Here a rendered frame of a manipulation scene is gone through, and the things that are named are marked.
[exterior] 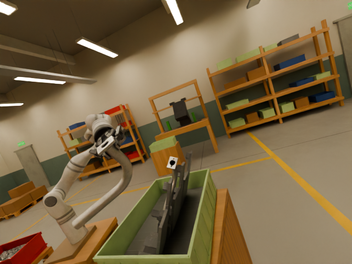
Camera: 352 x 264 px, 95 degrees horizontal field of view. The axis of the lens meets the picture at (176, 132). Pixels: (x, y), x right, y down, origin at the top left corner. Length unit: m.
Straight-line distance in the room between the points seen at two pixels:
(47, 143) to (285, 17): 9.96
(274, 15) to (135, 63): 4.47
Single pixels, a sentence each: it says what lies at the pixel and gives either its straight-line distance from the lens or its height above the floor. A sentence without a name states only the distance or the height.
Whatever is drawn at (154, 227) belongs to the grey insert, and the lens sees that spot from 1.01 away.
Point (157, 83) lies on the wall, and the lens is 5.95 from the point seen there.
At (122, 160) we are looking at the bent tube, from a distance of 0.51.
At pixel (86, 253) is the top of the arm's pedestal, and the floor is 0.85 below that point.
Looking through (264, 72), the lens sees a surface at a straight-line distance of 5.35.
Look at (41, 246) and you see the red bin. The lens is 1.64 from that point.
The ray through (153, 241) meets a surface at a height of 0.96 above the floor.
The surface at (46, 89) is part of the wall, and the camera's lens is 8.69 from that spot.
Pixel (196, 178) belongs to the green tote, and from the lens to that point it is 1.15.
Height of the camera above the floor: 1.39
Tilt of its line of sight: 8 degrees down
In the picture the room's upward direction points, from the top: 20 degrees counter-clockwise
